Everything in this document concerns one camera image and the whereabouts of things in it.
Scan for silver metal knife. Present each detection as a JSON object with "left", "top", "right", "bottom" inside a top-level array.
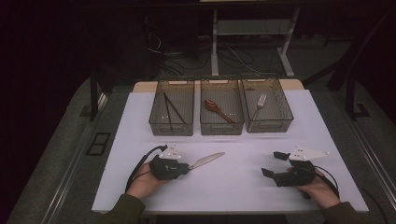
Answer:
[{"left": 188, "top": 151, "right": 226, "bottom": 171}]

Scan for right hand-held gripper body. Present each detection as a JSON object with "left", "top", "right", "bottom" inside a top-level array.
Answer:
[{"left": 274, "top": 145, "right": 331, "bottom": 188}]

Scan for black floor socket frame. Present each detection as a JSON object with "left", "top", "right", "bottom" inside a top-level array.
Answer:
[{"left": 86, "top": 132, "right": 112, "bottom": 157}]

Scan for white board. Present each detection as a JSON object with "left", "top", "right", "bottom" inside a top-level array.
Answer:
[{"left": 92, "top": 89, "right": 370, "bottom": 215}]

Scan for left hand-held gripper cable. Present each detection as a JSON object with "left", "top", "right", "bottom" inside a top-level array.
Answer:
[{"left": 124, "top": 145, "right": 168, "bottom": 193}]

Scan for bundle of floor cables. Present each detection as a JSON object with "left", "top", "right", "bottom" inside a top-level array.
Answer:
[{"left": 145, "top": 15, "right": 261, "bottom": 77}]

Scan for clear brown plastic bin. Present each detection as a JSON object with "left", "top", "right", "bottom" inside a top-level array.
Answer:
[
  {"left": 241, "top": 77, "right": 294, "bottom": 133},
  {"left": 148, "top": 78, "right": 195, "bottom": 137},
  {"left": 199, "top": 77, "right": 246, "bottom": 136}
]

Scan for brown wooden spoon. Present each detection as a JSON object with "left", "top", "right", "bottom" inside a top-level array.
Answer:
[{"left": 204, "top": 99, "right": 237, "bottom": 125}]

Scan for person's left hand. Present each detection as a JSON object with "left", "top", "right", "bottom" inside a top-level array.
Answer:
[{"left": 125, "top": 161, "right": 171, "bottom": 200}]

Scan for person's right hand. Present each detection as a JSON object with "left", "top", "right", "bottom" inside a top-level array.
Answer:
[{"left": 297, "top": 167, "right": 342, "bottom": 210}]

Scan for white metal stand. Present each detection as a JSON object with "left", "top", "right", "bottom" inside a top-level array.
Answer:
[{"left": 210, "top": 7, "right": 302, "bottom": 78}]

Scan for black metal stand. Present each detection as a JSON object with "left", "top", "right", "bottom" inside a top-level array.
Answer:
[{"left": 302, "top": 8, "right": 396, "bottom": 121}]

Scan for silver metal fork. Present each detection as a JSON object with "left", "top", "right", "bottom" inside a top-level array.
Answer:
[{"left": 247, "top": 92, "right": 268, "bottom": 131}]

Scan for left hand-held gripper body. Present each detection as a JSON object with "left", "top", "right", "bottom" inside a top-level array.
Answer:
[{"left": 148, "top": 143, "right": 186, "bottom": 181}]

